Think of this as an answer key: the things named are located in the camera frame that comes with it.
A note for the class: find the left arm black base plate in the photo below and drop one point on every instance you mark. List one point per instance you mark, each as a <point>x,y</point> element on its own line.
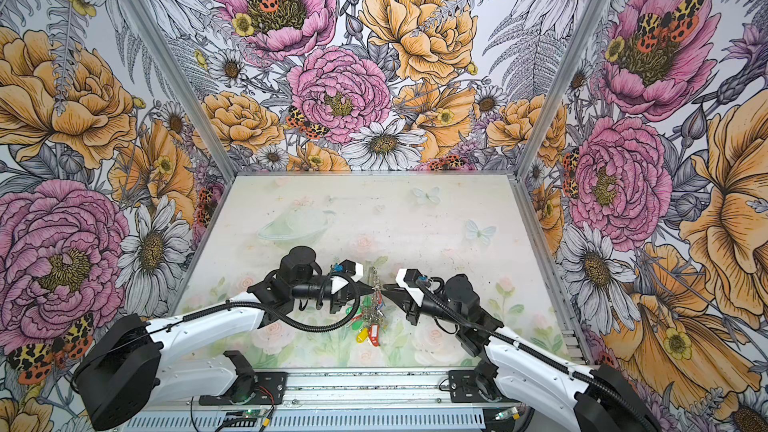
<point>256,388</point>

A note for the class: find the metal key organizer plate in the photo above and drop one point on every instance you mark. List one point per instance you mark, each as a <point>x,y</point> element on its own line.
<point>374,305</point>

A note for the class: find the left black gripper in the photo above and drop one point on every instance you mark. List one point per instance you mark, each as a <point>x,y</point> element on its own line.
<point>342,296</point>

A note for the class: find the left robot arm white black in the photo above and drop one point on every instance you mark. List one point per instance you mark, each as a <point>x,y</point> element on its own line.
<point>135,363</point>

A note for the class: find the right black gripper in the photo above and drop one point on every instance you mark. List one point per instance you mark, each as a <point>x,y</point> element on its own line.
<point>409,304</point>

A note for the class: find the right aluminium corner post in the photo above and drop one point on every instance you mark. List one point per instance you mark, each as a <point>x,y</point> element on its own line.
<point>582,33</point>

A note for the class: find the green circuit board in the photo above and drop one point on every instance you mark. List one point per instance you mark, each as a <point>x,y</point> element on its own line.
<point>250,417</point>
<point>511,413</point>

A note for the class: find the left aluminium corner post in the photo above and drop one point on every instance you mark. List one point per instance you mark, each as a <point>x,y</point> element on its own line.
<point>151,34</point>

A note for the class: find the bunch of coloured key tags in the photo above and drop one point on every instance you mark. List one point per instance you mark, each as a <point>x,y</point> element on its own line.
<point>365,333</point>

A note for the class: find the aluminium corner post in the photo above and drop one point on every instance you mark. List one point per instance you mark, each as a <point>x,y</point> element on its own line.
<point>582,33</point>
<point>151,34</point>

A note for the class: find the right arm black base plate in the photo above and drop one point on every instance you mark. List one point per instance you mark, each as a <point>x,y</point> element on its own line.
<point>466,386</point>

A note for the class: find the green circuit board left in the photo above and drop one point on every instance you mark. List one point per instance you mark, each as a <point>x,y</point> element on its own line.
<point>250,417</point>

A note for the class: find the green circuit board right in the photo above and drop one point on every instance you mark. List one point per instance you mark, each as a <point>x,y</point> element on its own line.
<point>511,413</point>

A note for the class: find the aluminium front rail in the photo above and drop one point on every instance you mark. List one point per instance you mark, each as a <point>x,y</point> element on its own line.
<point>397,399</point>

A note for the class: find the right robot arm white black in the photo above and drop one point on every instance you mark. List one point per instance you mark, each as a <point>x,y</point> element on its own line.
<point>578,397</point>

